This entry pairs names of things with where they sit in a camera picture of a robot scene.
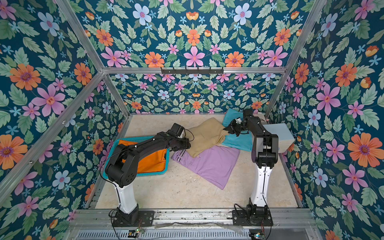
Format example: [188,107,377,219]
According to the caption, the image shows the tan pants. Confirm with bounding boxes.
[186,118,229,158]

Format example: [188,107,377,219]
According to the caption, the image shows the orange pants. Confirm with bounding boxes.
[115,139,169,177]

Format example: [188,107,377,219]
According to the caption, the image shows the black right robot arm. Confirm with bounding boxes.
[224,109,279,207]

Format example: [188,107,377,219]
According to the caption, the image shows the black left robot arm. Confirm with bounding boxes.
[104,123,191,215]

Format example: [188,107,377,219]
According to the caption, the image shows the folded teal pants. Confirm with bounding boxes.
[221,108,256,152]

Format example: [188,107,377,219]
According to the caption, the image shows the folded purple pants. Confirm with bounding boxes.
[172,146,241,190]

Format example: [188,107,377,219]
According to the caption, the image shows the light blue box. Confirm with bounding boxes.
[264,123,295,154]

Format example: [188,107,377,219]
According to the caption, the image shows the black hook rail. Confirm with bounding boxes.
[160,67,224,75]

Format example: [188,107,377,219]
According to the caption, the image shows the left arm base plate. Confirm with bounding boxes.
[112,210,155,228]

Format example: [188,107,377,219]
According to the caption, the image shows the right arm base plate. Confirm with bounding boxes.
[232,208,274,227]

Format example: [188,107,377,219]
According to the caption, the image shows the aluminium frame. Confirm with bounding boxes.
[1,1,315,240]

